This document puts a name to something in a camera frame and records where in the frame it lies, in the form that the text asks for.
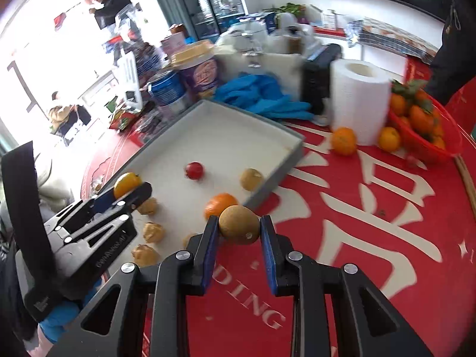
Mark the brown kiwi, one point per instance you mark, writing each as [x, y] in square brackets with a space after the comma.
[239, 225]

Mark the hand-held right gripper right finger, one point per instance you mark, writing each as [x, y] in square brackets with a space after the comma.
[267, 264]

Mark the white fleece garment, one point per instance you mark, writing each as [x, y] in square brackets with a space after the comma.
[52, 186]

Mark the white fluffy bag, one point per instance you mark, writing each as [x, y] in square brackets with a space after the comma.
[275, 63]

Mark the red plastic basket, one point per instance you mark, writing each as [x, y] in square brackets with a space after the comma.
[446, 137]

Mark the blue tin can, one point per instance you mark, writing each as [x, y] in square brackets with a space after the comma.
[169, 95]

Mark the plaid cloth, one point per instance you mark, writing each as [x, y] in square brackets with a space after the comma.
[394, 39]

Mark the white paper towel roll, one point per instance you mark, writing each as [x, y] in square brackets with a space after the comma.
[357, 96]

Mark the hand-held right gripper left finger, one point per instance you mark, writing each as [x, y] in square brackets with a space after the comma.
[211, 256]

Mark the orange tangerine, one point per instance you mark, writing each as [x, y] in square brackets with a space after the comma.
[217, 204]
[344, 140]
[389, 138]

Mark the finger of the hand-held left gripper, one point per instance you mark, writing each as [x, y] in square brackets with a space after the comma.
[104, 198]
[137, 195]

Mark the glass door cabinet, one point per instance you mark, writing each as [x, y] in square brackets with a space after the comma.
[208, 3]

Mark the grey tray with white inside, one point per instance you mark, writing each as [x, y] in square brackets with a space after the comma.
[223, 141]

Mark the tan husked groundcherry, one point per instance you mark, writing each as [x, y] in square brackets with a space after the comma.
[149, 207]
[145, 255]
[153, 232]

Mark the red tomato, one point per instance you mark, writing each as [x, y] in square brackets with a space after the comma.
[194, 170]

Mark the pair of blue rubber gloves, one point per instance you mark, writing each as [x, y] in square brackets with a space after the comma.
[260, 95]

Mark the purple drink cup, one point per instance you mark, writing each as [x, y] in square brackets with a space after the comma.
[200, 78]

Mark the pile of leafy tangerines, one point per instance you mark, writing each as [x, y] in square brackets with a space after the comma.
[418, 117]

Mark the person's left hand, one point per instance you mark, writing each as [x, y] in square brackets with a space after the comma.
[59, 319]

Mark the red printed tablecloth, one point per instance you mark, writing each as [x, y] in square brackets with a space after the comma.
[372, 267]

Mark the red green snack packet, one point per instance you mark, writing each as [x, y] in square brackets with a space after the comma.
[122, 119]

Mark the green leafy plant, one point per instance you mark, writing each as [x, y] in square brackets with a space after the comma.
[292, 9]

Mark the small yellow-brown fruit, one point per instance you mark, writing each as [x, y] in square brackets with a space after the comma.
[251, 179]

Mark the large yellow orange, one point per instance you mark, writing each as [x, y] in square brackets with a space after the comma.
[126, 184]

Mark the long wooden stick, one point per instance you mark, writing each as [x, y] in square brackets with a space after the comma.
[466, 182]

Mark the white plastic stand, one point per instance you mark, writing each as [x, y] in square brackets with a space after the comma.
[130, 78]

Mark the black electronic device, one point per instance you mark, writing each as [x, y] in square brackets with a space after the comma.
[316, 78]

